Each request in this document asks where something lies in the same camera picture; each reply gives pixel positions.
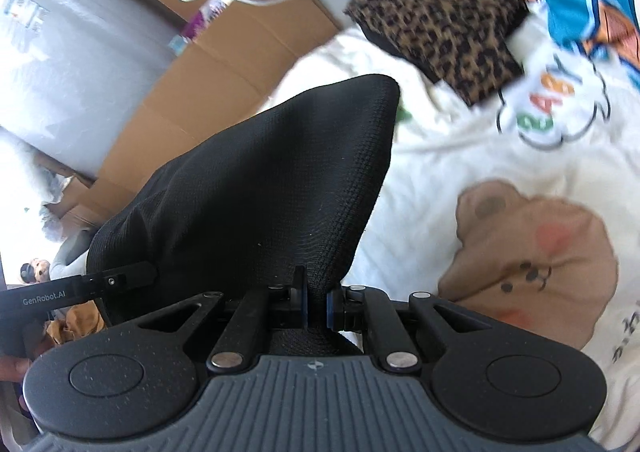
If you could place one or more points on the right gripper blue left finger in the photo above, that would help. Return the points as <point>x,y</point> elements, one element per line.
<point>299,296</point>

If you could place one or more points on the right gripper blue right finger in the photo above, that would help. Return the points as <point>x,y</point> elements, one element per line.
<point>335,309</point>

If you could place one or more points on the black shorts with bear pattern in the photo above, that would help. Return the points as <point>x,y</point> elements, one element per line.
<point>290,188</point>

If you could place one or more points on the person's left hand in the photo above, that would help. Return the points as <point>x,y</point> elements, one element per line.
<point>13,369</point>

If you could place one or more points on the small bear plush toy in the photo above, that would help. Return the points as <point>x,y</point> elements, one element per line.
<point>36,271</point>

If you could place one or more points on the brown crumpled garment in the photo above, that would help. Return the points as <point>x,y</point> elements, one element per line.
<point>78,322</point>

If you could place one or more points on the grey neck pillow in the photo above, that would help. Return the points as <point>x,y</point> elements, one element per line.
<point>71,259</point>

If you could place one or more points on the white plastic bag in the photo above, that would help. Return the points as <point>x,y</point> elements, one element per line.
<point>27,188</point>

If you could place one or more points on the cream bear print bedsheet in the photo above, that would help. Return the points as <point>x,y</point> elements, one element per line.
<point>524,207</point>

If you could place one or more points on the flattened brown cardboard box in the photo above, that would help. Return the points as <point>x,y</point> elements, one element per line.
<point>222,78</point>

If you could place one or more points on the leopard print folded garment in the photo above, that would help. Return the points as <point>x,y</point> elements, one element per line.
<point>461,42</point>

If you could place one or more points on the detergent bottles by wall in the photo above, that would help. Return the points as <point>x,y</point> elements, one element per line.
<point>197,24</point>

